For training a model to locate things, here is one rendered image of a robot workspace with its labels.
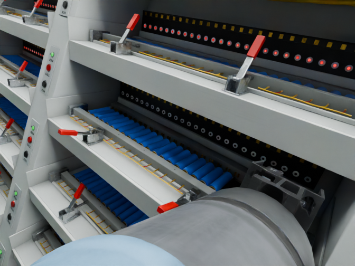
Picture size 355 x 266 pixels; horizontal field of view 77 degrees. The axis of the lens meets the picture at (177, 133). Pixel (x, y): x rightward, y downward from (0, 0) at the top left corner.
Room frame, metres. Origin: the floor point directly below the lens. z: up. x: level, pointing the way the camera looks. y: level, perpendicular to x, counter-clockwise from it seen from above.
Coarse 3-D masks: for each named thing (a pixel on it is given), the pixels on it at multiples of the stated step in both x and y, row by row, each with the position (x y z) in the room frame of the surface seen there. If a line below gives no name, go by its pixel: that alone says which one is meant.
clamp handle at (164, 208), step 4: (188, 196) 0.32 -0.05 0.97; (180, 200) 0.32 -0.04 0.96; (184, 200) 0.32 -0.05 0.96; (188, 200) 0.33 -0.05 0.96; (164, 204) 0.28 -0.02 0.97; (168, 204) 0.29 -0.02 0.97; (172, 204) 0.29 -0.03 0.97; (176, 204) 0.29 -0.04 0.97; (180, 204) 0.30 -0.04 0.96; (160, 208) 0.27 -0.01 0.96; (164, 208) 0.27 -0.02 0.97; (168, 208) 0.27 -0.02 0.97; (172, 208) 0.28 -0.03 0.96; (160, 212) 0.27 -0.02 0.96
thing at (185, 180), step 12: (84, 120) 0.54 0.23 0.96; (96, 120) 0.52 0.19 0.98; (108, 132) 0.49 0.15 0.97; (120, 132) 0.49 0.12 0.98; (120, 144) 0.47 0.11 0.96; (132, 144) 0.45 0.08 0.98; (132, 156) 0.43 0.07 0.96; (144, 156) 0.43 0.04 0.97; (156, 156) 0.42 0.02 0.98; (144, 168) 0.40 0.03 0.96; (156, 168) 0.41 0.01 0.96; (168, 168) 0.39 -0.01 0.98; (180, 180) 0.38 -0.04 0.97; (192, 180) 0.37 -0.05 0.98; (180, 192) 0.36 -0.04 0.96; (204, 192) 0.35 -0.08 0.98
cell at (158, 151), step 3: (168, 144) 0.49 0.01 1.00; (171, 144) 0.49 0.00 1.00; (174, 144) 0.49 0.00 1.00; (162, 147) 0.47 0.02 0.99; (165, 147) 0.47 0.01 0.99; (168, 147) 0.48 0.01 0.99; (171, 147) 0.48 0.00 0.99; (174, 147) 0.49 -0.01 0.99; (153, 150) 0.45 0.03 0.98; (156, 150) 0.45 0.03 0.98; (159, 150) 0.45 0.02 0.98; (162, 150) 0.46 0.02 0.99; (165, 150) 0.47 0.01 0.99; (168, 150) 0.47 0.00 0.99; (156, 153) 0.45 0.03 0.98; (159, 153) 0.45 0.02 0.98; (162, 153) 0.46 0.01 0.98
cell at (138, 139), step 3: (150, 132) 0.53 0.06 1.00; (153, 132) 0.53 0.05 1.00; (144, 135) 0.50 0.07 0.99; (147, 135) 0.51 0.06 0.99; (150, 135) 0.51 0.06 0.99; (153, 135) 0.52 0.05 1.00; (156, 135) 0.53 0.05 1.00; (135, 138) 0.48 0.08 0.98; (138, 138) 0.49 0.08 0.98; (141, 138) 0.49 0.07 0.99; (144, 138) 0.50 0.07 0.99; (147, 138) 0.50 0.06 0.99; (138, 141) 0.48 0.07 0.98; (141, 141) 0.49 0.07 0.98
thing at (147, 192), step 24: (72, 96) 0.58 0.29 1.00; (96, 96) 0.63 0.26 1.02; (48, 120) 0.53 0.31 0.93; (72, 120) 0.55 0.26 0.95; (168, 120) 0.56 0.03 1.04; (72, 144) 0.48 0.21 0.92; (96, 144) 0.47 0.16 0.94; (216, 144) 0.49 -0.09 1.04; (96, 168) 0.43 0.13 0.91; (120, 168) 0.40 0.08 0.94; (120, 192) 0.40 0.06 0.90; (144, 192) 0.35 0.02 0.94; (168, 192) 0.36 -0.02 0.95; (312, 240) 0.29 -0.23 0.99
